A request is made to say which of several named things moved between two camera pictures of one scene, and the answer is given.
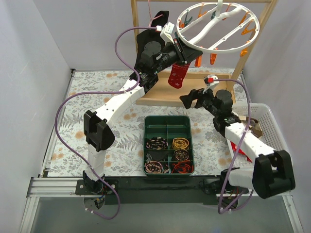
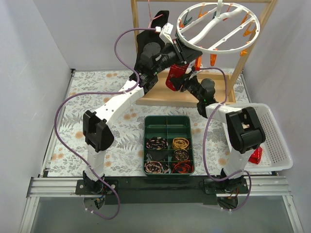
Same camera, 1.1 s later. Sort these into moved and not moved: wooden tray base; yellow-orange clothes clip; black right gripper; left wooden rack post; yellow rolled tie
Moved: black right gripper
Not moved: yellow-orange clothes clip; left wooden rack post; wooden tray base; yellow rolled tie
